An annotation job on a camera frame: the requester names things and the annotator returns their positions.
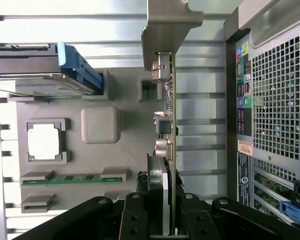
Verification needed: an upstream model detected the grey plastic parts rack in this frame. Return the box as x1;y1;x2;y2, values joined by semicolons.
6;69;175;218

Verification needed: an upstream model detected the green RAM stick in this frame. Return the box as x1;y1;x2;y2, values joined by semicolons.
21;173;122;187

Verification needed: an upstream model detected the blue case latch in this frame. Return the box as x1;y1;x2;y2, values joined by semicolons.
279;178;300;224

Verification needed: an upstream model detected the silver CPU chip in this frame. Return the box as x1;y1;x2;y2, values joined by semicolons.
27;123;61;161

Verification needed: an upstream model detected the dark grey PC case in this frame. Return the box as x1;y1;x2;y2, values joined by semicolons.
223;0;300;226

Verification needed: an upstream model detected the hard disk with blue bracket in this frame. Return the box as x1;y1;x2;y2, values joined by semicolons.
0;41;105;97

